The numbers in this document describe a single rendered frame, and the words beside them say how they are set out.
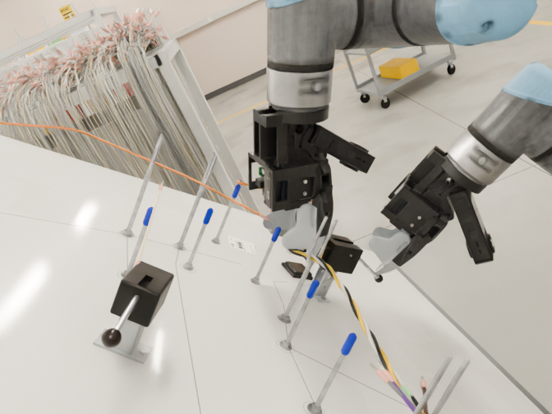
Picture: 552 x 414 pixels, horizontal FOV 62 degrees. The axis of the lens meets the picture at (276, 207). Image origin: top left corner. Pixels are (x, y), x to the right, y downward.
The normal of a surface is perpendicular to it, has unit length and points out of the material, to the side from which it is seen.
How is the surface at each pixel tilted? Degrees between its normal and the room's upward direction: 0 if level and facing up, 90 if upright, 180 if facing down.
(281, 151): 100
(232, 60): 90
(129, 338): 76
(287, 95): 82
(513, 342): 0
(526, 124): 83
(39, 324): 47
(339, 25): 109
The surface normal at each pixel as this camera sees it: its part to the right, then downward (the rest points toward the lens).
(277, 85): -0.63, 0.34
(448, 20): -0.75, 0.64
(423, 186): -0.36, 0.35
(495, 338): -0.38, -0.82
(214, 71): 0.11, 0.41
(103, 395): 0.39, -0.89
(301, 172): 0.44, 0.41
